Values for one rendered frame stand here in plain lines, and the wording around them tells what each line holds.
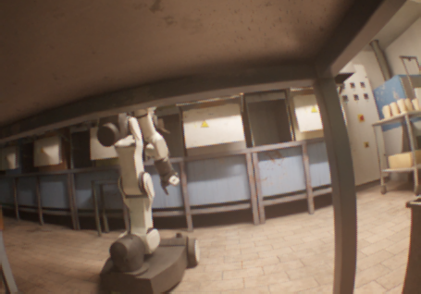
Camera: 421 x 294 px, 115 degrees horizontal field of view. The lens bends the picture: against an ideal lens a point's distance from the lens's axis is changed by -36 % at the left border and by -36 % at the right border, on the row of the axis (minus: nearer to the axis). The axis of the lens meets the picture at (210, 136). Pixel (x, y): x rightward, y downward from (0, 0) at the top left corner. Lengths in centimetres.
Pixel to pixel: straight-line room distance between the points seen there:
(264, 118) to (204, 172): 119
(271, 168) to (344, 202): 196
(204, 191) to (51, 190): 236
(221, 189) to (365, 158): 222
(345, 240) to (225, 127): 188
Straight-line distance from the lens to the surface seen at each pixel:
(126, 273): 112
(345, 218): 45
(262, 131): 294
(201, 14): 28
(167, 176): 116
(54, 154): 320
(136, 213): 131
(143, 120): 103
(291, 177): 242
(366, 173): 346
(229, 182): 232
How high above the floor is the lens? 65
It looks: 10 degrees up
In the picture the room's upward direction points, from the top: 7 degrees counter-clockwise
